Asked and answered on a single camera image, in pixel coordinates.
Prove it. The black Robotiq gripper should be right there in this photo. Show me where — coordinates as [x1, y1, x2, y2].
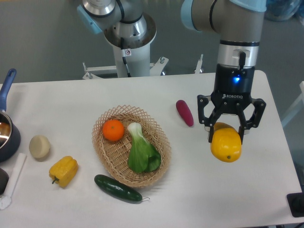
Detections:
[197, 63, 266, 145]

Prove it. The yellow mango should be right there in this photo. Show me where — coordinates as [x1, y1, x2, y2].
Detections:
[210, 122, 242, 162]

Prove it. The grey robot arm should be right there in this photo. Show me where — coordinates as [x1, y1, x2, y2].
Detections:
[77, 0, 266, 140]

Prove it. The woven wicker basket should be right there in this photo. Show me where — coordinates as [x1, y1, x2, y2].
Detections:
[92, 105, 171, 188]

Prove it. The purple sweet potato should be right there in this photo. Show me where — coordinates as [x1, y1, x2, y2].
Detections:
[176, 100, 194, 127]

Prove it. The green bok choy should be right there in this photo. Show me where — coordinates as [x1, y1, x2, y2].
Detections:
[127, 123, 161, 173]

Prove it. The black device at edge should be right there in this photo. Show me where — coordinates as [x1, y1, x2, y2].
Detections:
[286, 192, 304, 218]

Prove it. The orange mandarin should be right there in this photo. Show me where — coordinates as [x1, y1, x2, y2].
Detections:
[102, 119, 124, 142]

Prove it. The dark green cucumber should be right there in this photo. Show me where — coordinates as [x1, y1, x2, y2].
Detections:
[94, 174, 150, 203]

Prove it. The yellow bell pepper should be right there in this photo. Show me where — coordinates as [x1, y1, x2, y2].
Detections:
[49, 156, 78, 188]

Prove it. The beige round potato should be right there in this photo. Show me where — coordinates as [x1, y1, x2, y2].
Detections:
[29, 135, 51, 159]

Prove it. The dark object left edge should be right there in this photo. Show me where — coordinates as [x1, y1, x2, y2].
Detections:
[0, 168, 9, 195]

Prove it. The white leek stick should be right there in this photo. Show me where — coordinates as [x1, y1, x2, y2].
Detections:
[0, 153, 27, 210]

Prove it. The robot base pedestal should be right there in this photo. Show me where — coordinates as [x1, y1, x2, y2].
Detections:
[83, 13, 169, 79]

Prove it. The black cable on pedestal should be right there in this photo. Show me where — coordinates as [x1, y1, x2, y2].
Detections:
[120, 37, 132, 78]

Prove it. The blue saucepan with handle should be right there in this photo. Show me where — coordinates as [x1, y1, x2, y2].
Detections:
[0, 68, 21, 162]

